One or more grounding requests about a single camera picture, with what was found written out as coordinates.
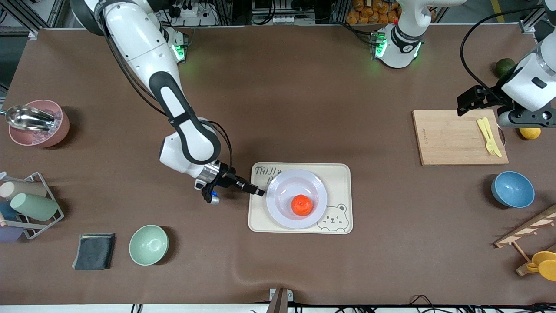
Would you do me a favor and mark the metal scoop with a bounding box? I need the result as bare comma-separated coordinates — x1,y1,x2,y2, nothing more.
5,105,57,132

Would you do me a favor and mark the blue bowl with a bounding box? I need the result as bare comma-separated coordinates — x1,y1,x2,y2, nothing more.
491,171,535,208

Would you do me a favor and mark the dark green round fruit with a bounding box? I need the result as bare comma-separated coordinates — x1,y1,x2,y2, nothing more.
495,58,516,79

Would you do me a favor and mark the cream bear print tray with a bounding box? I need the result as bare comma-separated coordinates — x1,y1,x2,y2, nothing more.
248,162,354,235

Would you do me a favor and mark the yellow plastic fork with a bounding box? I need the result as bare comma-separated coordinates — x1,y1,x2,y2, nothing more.
477,118,496,156

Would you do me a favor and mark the pile of orange packets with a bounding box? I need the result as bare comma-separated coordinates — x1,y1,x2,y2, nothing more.
346,0,402,25

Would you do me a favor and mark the white power strip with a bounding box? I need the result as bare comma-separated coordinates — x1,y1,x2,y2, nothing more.
167,0,218,27
251,14,301,26

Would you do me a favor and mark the wooden dish rack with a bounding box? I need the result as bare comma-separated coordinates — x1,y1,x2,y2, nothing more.
494,204,556,276

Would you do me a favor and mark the mint green cup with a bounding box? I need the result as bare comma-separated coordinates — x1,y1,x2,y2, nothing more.
10,193,59,221

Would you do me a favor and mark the pink bowl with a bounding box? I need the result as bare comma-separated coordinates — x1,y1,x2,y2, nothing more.
9,100,70,148

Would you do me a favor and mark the purple cup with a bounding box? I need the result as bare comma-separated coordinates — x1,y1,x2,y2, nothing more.
0,225,23,243

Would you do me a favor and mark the mint green bowl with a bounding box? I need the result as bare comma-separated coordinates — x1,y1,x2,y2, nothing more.
129,225,169,266

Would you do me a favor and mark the orange mandarin fruit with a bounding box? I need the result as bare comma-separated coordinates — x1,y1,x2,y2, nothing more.
291,195,314,216

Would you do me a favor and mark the dark grey folded cloth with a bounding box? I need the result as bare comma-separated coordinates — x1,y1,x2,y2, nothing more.
72,233,116,270

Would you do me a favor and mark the yellow plastic knife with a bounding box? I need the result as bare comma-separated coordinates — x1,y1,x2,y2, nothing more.
483,117,503,158

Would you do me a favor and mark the pale grey round plate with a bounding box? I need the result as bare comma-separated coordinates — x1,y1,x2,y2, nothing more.
266,169,328,230

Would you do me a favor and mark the beige cup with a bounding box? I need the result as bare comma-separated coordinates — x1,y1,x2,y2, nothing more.
0,180,47,200

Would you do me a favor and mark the yellow cup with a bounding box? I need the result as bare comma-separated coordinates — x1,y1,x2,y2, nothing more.
526,251,556,282

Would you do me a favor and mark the bamboo cutting board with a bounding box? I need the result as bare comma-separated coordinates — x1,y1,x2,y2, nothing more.
412,109,510,166

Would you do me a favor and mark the grey wire cup rack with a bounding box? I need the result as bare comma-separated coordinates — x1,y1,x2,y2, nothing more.
0,172,65,240

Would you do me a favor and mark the metal table edge bracket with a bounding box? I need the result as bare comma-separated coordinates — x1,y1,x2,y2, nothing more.
268,288,294,313

